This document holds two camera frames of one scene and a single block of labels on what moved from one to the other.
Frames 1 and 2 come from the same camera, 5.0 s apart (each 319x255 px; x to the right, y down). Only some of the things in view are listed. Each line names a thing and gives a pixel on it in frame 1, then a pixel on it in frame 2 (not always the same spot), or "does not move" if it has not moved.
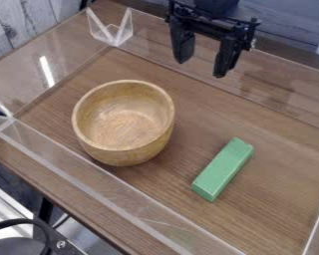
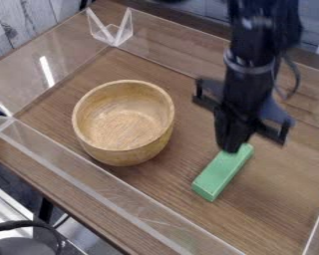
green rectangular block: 222,168 does not move
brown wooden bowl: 123,121 does not move
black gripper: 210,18 to 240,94
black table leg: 45,210 does not move
